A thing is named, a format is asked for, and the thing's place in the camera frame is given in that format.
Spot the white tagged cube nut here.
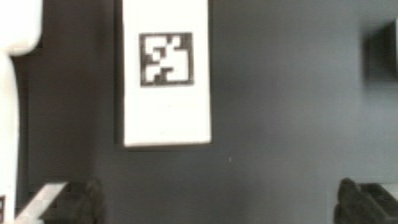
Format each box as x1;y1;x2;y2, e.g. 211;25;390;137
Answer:
364;18;398;85

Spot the white chair back frame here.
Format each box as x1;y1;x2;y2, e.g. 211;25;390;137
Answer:
0;0;42;224

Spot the white chair leg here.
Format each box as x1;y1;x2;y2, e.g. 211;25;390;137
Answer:
122;0;211;147

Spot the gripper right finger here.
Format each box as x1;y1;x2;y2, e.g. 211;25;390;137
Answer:
333;178;398;224

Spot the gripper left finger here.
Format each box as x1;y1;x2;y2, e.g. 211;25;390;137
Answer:
40;178;106;224

